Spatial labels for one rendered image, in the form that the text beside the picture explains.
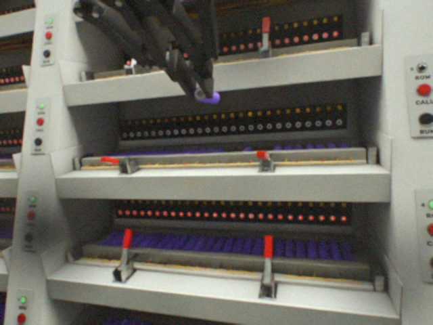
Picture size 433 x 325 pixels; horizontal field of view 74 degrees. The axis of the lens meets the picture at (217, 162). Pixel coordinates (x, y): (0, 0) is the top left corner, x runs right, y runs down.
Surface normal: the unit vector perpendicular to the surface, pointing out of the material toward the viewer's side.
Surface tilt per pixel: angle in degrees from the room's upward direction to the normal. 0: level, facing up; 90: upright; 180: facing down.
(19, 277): 90
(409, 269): 90
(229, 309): 111
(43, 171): 90
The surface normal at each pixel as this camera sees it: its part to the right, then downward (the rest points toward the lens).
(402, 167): -0.29, -0.13
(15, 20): -0.27, 0.23
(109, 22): 0.88, -0.08
